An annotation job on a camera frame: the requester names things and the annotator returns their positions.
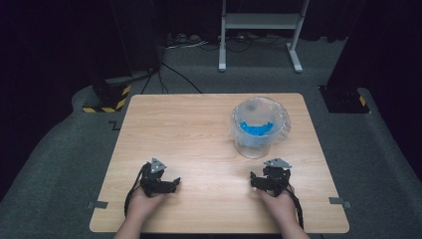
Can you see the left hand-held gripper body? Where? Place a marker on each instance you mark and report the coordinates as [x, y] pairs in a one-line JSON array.
[[152, 177]]

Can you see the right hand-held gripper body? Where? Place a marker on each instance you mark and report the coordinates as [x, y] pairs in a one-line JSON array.
[[277, 176]]

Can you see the person's left hand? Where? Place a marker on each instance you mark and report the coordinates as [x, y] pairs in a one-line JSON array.
[[146, 204]]

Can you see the person's right hand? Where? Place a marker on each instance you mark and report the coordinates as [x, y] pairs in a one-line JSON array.
[[278, 205]]

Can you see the clear plastic measuring cup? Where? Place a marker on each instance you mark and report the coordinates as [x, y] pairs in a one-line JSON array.
[[253, 147]]

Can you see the blue crumpled scraps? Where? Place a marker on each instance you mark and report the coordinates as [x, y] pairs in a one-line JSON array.
[[256, 128]]

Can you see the clear plastic bag liner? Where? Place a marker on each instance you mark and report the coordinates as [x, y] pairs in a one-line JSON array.
[[285, 124]]

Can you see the grey tape strip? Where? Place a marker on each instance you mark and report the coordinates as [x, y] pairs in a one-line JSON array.
[[98, 204], [339, 201]]

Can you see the black yellow striped base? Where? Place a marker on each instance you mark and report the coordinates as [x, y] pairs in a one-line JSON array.
[[111, 99]]

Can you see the black base with yellow mark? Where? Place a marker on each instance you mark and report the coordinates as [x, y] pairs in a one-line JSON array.
[[341, 99]]

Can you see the power strip with plugs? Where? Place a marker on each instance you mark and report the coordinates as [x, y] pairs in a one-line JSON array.
[[185, 39]]

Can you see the dark column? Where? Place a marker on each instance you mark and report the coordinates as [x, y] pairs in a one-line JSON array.
[[139, 33]]

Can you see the white metal stand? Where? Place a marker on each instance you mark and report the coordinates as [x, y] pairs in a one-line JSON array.
[[260, 20]]

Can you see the dark curtain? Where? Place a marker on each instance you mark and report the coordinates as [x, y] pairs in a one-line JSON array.
[[381, 49]]

